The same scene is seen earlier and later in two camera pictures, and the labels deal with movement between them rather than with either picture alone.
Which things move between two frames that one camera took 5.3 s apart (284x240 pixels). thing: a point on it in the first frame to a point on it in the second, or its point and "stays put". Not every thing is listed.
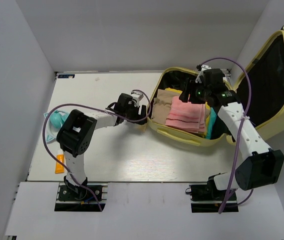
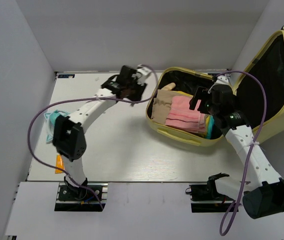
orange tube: x=59 y=167 stays put
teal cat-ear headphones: x=54 y=120 stays put
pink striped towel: x=186 y=116 stays put
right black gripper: x=183 y=96 to x=200 y=92
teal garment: x=212 y=117 stays put
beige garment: x=162 y=105 stays put
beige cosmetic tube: x=142 y=128 to x=169 y=86
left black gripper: x=139 y=117 to x=141 y=88
